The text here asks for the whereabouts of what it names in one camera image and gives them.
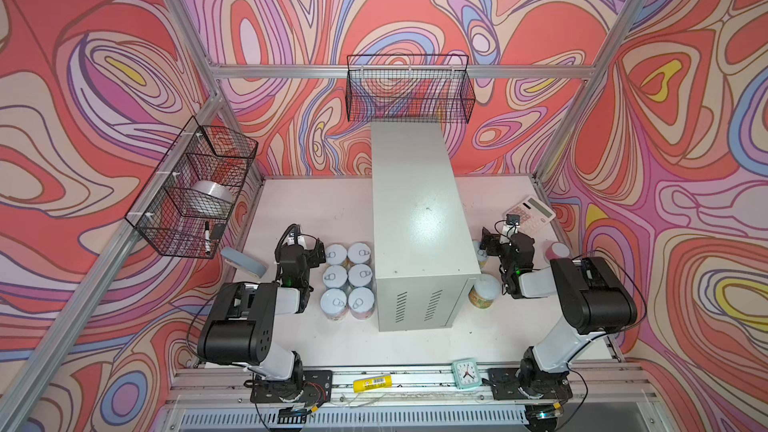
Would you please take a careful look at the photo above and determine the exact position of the green orange peach can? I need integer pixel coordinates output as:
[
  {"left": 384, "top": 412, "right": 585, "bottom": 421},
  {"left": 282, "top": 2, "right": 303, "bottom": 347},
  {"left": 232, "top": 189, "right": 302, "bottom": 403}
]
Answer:
[{"left": 468, "top": 274, "right": 502, "bottom": 309}]

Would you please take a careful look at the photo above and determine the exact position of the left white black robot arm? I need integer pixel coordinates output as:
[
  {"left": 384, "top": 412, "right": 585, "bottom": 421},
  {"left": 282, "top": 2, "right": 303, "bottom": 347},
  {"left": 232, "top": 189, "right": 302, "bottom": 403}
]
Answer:
[{"left": 196, "top": 234, "right": 326, "bottom": 386}]

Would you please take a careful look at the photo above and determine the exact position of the yellow label tag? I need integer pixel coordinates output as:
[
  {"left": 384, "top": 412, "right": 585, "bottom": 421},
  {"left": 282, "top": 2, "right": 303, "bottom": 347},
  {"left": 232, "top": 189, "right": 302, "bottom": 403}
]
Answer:
[{"left": 353, "top": 375, "right": 393, "bottom": 394}]

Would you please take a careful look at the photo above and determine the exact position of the black marker pen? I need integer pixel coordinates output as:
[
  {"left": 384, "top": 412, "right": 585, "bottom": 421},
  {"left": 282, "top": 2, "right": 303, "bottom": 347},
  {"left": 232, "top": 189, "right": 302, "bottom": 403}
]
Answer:
[{"left": 203, "top": 221, "right": 212, "bottom": 256}]

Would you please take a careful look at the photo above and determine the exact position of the pull-tab can middle left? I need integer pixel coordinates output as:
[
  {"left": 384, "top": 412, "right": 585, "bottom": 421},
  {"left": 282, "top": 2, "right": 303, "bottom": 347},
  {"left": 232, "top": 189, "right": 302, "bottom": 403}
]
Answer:
[{"left": 322, "top": 265, "right": 349, "bottom": 290}]

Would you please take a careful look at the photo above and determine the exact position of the pull-tab can back left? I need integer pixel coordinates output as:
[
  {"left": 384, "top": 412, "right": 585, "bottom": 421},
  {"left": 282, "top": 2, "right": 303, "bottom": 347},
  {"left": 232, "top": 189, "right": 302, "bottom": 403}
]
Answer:
[{"left": 325, "top": 244, "right": 348, "bottom": 267}]

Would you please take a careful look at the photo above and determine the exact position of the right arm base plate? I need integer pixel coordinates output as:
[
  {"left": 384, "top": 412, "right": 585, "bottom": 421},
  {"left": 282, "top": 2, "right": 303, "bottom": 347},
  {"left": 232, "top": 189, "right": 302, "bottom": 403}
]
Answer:
[{"left": 483, "top": 368, "right": 573, "bottom": 402}]

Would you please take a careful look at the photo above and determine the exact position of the black wire basket back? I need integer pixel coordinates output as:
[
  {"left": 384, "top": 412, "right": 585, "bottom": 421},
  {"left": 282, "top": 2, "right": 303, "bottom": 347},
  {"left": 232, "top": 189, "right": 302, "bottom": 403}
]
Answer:
[{"left": 345, "top": 52, "right": 476, "bottom": 124}]

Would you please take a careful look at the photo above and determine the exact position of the grey metal cabinet box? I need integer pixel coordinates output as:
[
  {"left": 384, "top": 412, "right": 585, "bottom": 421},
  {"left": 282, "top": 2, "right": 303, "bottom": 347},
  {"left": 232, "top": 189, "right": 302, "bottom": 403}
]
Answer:
[{"left": 371, "top": 122, "right": 481, "bottom": 332}]

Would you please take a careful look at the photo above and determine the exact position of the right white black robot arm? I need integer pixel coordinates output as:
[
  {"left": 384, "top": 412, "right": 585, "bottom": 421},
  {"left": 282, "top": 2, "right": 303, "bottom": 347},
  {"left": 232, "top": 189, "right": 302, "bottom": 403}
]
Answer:
[{"left": 480, "top": 228, "right": 638, "bottom": 393}]

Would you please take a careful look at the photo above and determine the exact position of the black wire basket left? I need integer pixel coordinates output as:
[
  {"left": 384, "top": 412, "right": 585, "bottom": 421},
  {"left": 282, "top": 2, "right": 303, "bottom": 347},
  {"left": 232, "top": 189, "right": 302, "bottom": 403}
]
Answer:
[{"left": 125, "top": 118, "right": 259, "bottom": 259}]

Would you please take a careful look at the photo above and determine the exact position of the pink calculator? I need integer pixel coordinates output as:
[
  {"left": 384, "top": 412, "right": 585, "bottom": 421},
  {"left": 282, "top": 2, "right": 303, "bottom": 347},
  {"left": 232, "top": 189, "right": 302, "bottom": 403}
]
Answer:
[{"left": 506, "top": 196, "right": 555, "bottom": 236}]

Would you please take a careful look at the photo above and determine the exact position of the pull-tab can back right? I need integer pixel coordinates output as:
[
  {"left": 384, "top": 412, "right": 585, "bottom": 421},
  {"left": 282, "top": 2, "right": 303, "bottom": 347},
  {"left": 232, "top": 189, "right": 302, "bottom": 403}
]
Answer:
[{"left": 347, "top": 242, "right": 372, "bottom": 265}]

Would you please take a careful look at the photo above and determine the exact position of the small green alarm clock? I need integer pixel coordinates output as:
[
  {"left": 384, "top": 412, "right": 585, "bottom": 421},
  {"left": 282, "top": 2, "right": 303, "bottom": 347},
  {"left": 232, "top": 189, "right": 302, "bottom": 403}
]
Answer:
[{"left": 451, "top": 358, "right": 482, "bottom": 390}]

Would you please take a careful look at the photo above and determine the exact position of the white tape roll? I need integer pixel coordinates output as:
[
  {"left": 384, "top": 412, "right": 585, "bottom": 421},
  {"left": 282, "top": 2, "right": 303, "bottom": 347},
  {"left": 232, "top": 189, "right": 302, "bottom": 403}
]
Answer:
[{"left": 192, "top": 180, "right": 234, "bottom": 203}]

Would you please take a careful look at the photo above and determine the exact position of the grey blue sponge block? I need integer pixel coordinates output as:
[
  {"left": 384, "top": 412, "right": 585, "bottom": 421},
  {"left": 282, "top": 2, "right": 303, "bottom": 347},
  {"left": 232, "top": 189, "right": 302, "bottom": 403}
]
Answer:
[{"left": 221, "top": 247, "right": 268, "bottom": 278}]

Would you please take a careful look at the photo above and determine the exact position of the black wire basket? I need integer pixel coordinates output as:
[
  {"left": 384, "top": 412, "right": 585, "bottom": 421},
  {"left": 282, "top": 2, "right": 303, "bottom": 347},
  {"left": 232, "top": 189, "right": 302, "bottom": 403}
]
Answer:
[
  {"left": 345, "top": 52, "right": 476, "bottom": 124},
  {"left": 125, "top": 118, "right": 259, "bottom": 259}
]

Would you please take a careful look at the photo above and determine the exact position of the blue label tin can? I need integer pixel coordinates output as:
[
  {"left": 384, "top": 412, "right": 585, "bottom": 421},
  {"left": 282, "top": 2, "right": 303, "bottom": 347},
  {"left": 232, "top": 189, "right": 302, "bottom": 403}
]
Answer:
[{"left": 473, "top": 241, "right": 488, "bottom": 269}]

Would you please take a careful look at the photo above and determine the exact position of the pink label pull-tab can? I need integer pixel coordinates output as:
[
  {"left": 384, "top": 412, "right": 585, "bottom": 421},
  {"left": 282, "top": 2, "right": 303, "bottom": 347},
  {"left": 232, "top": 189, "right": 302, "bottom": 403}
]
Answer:
[{"left": 320, "top": 288, "right": 348, "bottom": 321}]

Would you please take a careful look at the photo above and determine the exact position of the pull-tab can front right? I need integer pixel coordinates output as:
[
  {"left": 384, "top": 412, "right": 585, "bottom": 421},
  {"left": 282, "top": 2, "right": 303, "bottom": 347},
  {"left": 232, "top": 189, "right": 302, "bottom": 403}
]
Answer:
[{"left": 347, "top": 287, "right": 375, "bottom": 320}]

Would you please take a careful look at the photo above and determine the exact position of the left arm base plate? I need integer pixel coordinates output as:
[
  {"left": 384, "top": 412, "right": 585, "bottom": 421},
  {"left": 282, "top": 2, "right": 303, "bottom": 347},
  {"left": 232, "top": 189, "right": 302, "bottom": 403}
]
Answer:
[{"left": 243, "top": 370, "right": 333, "bottom": 406}]

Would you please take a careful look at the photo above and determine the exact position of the pull-tab can middle right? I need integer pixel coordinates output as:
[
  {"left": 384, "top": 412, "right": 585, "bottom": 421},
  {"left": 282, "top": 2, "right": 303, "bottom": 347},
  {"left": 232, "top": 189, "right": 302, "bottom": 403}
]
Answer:
[{"left": 348, "top": 264, "right": 374, "bottom": 288}]

